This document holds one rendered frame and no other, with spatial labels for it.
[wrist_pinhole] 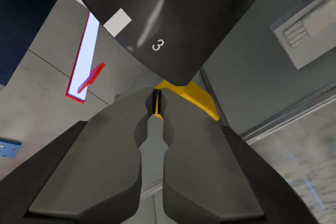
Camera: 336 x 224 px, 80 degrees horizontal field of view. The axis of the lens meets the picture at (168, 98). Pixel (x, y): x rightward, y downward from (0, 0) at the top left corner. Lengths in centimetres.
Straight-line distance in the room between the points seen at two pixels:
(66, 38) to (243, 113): 128
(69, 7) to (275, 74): 126
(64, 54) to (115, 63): 37
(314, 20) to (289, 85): 27
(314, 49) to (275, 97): 21
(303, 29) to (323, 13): 6
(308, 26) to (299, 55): 13
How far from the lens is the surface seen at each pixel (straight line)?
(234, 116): 96
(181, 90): 46
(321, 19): 78
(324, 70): 93
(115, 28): 25
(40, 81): 196
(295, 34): 76
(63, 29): 162
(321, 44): 89
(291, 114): 87
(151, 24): 24
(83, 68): 33
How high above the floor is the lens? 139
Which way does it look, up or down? 43 degrees down
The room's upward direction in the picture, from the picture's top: 168 degrees clockwise
